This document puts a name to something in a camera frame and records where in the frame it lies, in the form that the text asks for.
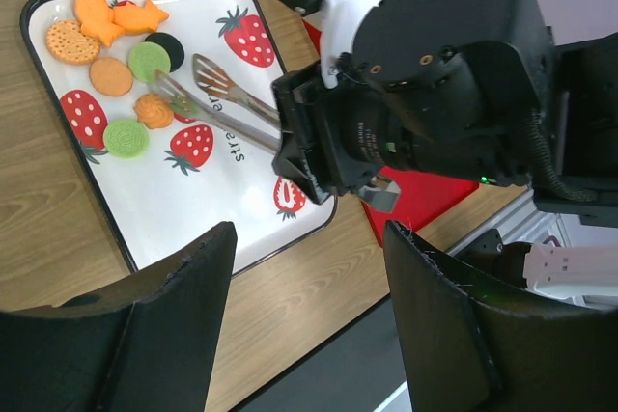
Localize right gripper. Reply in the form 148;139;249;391
271;63;410;205

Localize green cookie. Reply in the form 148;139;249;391
127;41;171;83
103;119;149;159

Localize green cookie upper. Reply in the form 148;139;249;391
127;41;171;83

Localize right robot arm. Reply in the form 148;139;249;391
272;0;617;227

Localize orange fish cookie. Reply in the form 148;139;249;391
112;0;169;34

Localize white strawberry tray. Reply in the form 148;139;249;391
20;0;337;271

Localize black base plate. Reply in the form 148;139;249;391
457;229;531;288

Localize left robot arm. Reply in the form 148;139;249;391
1;221;617;411

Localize waffle cookie top left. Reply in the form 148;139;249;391
45;19;100;65

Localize green cookie lower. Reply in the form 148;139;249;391
103;119;149;159

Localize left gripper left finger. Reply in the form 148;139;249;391
1;222;237;411

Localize orange swirl cookie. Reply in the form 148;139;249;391
133;94;174;129

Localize plain orange round cookie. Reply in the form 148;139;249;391
89;57;133;96

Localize black cookie upper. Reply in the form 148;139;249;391
145;32;185;72

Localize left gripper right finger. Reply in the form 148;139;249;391
383;221;617;411

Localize metal serving tongs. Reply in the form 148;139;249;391
153;53;401;213

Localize red box lid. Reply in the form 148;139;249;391
363;167;479;244

